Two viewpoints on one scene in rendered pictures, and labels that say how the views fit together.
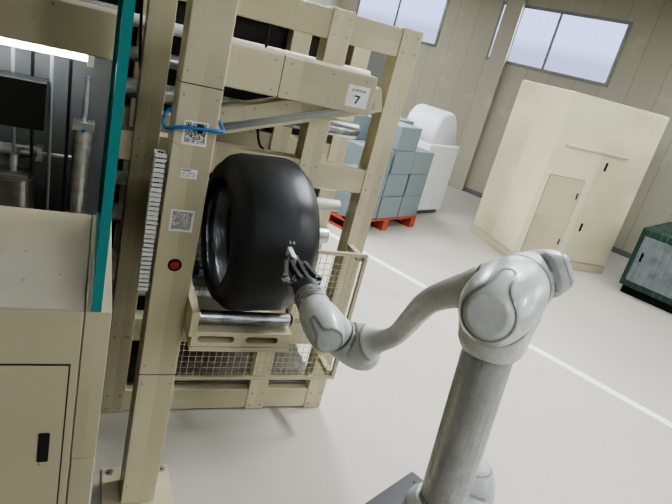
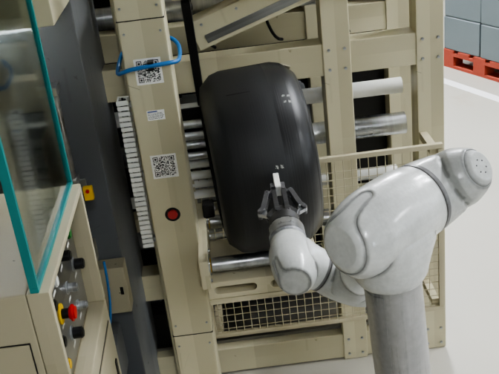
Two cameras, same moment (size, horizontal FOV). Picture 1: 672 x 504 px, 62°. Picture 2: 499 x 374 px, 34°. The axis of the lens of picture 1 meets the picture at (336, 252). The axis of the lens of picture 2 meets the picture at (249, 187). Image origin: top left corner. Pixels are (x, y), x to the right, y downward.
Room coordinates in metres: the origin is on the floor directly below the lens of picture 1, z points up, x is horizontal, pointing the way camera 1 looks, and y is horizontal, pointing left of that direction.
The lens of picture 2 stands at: (-0.19, -0.64, 2.17)
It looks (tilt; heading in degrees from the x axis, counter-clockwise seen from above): 25 degrees down; 25
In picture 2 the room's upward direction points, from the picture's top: 7 degrees counter-clockwise
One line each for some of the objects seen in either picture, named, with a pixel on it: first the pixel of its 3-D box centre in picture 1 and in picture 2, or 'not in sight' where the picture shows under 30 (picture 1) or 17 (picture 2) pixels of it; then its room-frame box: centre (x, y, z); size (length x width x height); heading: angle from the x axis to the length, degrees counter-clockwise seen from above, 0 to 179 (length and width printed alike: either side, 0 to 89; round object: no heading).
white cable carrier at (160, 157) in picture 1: (152, 222); (137, 174); (1.71, 0.60, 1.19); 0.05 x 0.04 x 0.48; 26
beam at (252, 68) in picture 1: (291, 76); not in sight; (2.22, 0.34, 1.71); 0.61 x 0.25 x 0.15; 116
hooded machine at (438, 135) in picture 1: (423, 158); not in sight; (7.79, -0.83, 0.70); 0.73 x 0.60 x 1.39; 140
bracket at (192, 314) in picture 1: (188, 296); (205, 243); (1.82, 0.48, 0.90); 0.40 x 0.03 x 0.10; 26
